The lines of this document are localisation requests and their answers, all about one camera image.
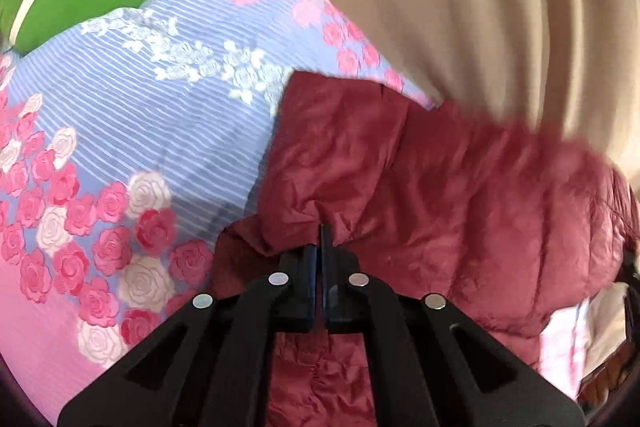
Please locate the floral pink blue bedsheet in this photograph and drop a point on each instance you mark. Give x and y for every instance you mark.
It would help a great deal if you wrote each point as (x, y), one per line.
(125, 147)

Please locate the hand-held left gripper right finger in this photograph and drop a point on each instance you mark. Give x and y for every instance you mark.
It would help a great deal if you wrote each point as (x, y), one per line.
(327, 267)

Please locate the beige curtain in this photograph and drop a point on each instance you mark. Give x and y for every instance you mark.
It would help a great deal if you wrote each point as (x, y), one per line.
(440, 2)

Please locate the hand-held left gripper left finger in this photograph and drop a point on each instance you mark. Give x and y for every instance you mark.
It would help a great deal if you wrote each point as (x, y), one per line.
(309, 267)

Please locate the maroon puffer jacket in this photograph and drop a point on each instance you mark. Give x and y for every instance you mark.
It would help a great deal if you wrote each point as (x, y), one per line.
(430, 207)

